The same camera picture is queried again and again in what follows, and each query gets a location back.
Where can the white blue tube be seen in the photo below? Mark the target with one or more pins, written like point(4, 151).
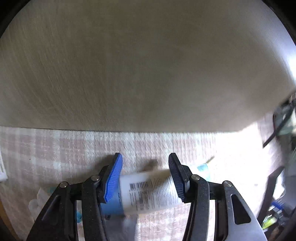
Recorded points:
point(142, 193)

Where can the plaid table cloth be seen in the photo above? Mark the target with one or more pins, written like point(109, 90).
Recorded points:
point(230, 166)

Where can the clear plastic bag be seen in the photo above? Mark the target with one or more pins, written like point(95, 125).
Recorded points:
point(35, 205)

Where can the black storage bin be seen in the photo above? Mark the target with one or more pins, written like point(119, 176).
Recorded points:
point(277, 212)

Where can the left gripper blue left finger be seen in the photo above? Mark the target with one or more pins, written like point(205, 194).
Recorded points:
point(109, 178)

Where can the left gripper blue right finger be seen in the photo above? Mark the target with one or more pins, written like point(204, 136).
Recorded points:
point(181, 177)

